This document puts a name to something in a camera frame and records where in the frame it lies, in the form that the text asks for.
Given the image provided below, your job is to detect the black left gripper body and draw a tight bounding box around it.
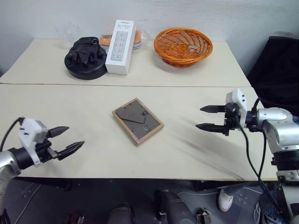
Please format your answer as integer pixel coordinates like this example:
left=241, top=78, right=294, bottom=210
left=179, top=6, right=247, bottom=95
left=35, top=130, right=59, bottom=164

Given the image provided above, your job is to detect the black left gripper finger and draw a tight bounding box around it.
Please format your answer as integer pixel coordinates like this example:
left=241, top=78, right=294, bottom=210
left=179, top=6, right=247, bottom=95
left=56, top=140, right=85, bottom=161
left=48, top=126, right=71, bottom=139

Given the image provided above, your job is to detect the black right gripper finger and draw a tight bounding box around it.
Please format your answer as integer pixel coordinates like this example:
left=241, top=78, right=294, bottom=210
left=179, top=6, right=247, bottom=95
left=195, top=123, right=226, bottom=134
left=200, top=105, right=226, bottom=115

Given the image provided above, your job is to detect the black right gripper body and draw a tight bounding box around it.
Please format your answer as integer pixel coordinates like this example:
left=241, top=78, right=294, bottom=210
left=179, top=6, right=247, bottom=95
left=222, top=102, right=242, bottom=137

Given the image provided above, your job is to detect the orange woven basket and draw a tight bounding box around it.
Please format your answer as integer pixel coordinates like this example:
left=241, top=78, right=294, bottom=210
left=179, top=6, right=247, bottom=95
left=153, top=27, right=214, bottom=68

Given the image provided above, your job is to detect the black round base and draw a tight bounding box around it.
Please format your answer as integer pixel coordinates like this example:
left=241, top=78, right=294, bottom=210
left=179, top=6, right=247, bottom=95
left=64, top=50, right=107, bottom=81

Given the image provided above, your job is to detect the black chair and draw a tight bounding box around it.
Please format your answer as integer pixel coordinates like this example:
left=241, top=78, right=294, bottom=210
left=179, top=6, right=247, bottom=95
left=246, top=31, right=299, bottom=115

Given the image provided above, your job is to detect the white shoe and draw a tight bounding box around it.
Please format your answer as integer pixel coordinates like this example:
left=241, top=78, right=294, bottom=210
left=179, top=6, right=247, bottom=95
left=218, top=188, right=235, bottom=212

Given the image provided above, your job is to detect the small dark rounded shape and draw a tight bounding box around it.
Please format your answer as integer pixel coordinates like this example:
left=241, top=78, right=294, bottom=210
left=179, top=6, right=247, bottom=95
left=108, top=203, right=135, bottom=224

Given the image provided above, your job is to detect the black glove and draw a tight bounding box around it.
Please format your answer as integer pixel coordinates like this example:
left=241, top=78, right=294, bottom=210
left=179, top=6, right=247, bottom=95
left=67, top=36, right=106, bottom=67

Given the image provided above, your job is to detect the large dark rounded shape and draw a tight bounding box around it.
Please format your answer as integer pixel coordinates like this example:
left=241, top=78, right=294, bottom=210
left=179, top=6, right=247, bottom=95
left=153, top=189, right=197, bottom=224

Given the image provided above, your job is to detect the orange bowl stack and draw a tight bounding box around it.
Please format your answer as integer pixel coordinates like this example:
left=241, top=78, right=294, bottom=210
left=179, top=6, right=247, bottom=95
left=99, top=29, right=143, bottom=53

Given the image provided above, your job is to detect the white power strip box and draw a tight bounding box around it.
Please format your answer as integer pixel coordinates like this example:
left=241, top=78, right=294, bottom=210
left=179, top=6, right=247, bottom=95
left=105, top=20, right=136, bottom=76

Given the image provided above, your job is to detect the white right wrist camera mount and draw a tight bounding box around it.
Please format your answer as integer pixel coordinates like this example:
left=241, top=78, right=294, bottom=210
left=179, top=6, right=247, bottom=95
left=225, top=88, right=249, bottom=129

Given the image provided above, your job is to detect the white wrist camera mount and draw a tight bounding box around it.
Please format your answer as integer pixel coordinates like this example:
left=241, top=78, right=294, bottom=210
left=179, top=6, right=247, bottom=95
left=17, top=118, right=50, bottom=168
left=225, top=88, right=249, bottom=129

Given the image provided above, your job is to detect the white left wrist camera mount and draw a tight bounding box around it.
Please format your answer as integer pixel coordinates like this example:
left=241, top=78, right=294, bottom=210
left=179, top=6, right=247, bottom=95
left=17, top=118, right=50, bottom=168

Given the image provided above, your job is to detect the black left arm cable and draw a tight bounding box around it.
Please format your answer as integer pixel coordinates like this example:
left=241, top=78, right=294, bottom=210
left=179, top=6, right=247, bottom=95
left=0, top=117, right=24, bottom=151

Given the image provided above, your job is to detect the wooden picture frame face down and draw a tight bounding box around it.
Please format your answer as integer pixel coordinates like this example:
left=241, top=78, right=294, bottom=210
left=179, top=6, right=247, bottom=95
left=112, top=98, right=164, bottom=147

